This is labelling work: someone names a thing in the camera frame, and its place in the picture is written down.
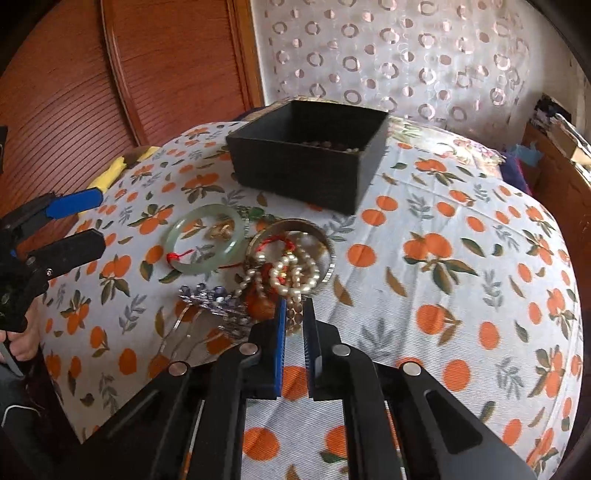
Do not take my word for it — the white pearl necklace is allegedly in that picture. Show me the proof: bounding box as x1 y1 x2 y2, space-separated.
232 232 323 305

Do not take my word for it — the silver purple hair comb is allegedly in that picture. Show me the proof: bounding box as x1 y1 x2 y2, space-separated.
155 282 256 361

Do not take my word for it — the silver metal bangle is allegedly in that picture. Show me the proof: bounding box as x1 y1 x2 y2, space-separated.
245 218 335 296

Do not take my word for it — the small gold ring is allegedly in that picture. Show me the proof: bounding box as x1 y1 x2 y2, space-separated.
207 221 235 242

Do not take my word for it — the green pendant necklace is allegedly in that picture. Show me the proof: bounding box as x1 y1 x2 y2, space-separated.
244 206 279 223

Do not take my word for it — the pale green jade bangle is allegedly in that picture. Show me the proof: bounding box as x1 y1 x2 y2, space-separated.
163 204 247 276

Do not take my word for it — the black jewelry box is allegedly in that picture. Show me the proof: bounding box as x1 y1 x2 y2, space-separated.
226 100 389 215

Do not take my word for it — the person's left hand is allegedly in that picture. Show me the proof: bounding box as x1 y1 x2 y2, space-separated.
0 299 40 362

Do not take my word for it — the yellow plush toy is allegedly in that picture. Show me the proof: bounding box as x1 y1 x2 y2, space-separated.
88 146 159 193

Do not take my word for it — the wooden wardrobe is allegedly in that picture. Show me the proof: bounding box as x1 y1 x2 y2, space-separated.
0 0 266 259

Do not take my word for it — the orange print bed cloth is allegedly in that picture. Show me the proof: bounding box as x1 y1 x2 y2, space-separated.
39 122 584 479

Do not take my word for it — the dark blue blanket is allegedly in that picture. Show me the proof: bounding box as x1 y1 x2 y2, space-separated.
499 154 532 195

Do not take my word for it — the teal plastic bag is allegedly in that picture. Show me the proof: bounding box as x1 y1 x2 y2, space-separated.
507 143 543 167

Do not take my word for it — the wooden side cabinet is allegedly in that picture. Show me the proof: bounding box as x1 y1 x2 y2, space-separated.
521 121 591 259

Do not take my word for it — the circle pattern sheer curtain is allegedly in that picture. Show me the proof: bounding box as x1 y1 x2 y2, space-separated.
250 0 530 136

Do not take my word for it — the pile of folded clothes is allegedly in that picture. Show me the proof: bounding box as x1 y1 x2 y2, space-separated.
530 94 590 170

